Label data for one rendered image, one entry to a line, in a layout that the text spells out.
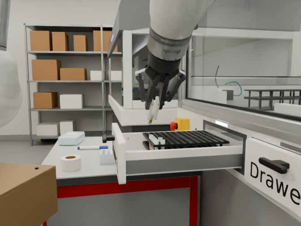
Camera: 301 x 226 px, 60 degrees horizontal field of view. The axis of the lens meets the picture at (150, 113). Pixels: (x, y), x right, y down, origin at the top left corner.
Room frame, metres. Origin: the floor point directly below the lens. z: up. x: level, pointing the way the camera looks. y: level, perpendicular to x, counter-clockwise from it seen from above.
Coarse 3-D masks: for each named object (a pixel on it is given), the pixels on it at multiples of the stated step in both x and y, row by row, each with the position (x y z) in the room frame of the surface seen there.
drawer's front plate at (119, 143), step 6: (114, 126) 0.81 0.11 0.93; (114, 132) 0.76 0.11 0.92; (120, 132) 0.72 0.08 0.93; (120, 138) 0.64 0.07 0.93; (114, 144) 0.77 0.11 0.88; (120, 144) 0.61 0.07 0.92; (120, 150) 0.61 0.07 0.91; (120, 156) 0.61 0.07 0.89; (114, 162) 0.78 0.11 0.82; (120, 162) 0.61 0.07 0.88; (120, 168) 0.61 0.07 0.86; (120, 174) 0.61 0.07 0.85; (120, 180) 0.61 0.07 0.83
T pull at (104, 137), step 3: (102, 135) 0.76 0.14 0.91; (105, 135) 0.75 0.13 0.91; (108, 135) 0.76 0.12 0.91; (111, 135) 0.76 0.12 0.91; (102, 138) 0.73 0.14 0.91; (105, 138) 0.72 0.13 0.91; (108, 138) 0.74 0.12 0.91; (111, 138) 0.74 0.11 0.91; (114, 138) 0.74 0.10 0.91; (102, 141) 0.72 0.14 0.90; (105, 141) 0.71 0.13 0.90
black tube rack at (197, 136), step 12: (156, 132) 0.87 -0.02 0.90; (168, 132) 0.86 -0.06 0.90; (180, 132) 0.87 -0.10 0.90; (192, 132) 0.86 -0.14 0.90; (204, 132) 0.86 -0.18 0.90; (144, 144) 0.82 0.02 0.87; (168, 144) 0.69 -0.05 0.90; (180, 144) 0.70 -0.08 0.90; (192, 144) 0.71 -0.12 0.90; (204, 144) 0.71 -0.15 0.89
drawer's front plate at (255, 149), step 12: (252, 144) 0.62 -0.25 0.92; (264, 144) 0.58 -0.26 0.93; (252, 156) 0.62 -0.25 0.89; (264, 156) 0.57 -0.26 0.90; (276, 156) 0.53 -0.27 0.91; (288, 156) 0.50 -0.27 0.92; (300, 156) 0.48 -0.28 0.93; (252, 168) 0.62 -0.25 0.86; (264, 168) 0.57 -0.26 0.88; (300, 168) 0.47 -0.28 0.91; (252, 180) 0.61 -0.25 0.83; (264, 180) 0.57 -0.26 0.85; (288, 180) 0.49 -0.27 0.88; (300, 180) 0.47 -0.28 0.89; (264, 192) 0.57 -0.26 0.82; (276, 192) 0.53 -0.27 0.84; (288, 192) 0.49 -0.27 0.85; (300, 192) 0.46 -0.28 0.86; (288, 204) 0.49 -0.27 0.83; (300, 204) 0.46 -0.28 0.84; (300, 216) 0.46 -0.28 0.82
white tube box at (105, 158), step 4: (100, 152) 0.98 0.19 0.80; (104, 152) 0.99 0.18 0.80; (100, 156) 0.95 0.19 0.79; (104, 156) 0.95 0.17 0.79; (108, 156) 0.95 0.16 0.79; (112, 156) 0.96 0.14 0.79; (100, 160) 0.95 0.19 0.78; (104, 160) 0.95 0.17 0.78; (108, 160) 0.96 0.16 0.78; (112, 160) 0.96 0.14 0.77; (100, 164) 0.95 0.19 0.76
